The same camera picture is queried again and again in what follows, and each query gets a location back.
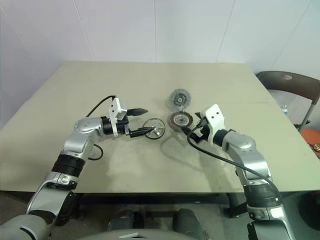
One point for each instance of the dark rounded shape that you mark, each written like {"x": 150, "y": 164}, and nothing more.
{"x": 122, "y": 220}
{"x": 191, "y": 223}

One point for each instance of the round silver motor disc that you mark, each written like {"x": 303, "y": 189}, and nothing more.
{"x": 155, "y": 128}

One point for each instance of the dark plastic chair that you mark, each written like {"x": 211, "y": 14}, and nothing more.
{"x": 290, "y": 85}

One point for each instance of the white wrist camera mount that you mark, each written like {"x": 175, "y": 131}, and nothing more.
{"x": 115, "y": 110}
{"x": 215, "y": 120}

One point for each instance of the grey robot torso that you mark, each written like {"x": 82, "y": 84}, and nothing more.
{"x": 20, "y": 227}

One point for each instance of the orange round seat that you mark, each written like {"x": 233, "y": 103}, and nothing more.
{"x": 311, "y": 137}

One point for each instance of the clear plastic bottle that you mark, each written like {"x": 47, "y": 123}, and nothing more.
{"x": 285, "y": 109}

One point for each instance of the black table frame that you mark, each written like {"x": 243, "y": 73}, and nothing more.
{"x": 150, "y": 198}

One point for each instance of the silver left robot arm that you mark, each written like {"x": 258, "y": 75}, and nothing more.
{"x": 75, "y": 147}

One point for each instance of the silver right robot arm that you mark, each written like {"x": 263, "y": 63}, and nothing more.
{"x": 252, "y": 160}

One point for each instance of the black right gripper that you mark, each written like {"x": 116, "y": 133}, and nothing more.
{"x": 205, "y": 132}

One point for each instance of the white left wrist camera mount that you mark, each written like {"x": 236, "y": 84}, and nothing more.
{"x": 115, "y": 110}

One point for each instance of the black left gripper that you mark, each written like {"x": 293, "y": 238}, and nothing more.
{"x": 123, "y": 126}

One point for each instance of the grey motor disc dark hub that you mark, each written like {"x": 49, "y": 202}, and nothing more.
{"x": 180, "y": 99}

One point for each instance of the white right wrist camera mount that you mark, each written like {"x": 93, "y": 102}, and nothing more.
{"x": 215, "y": 120}

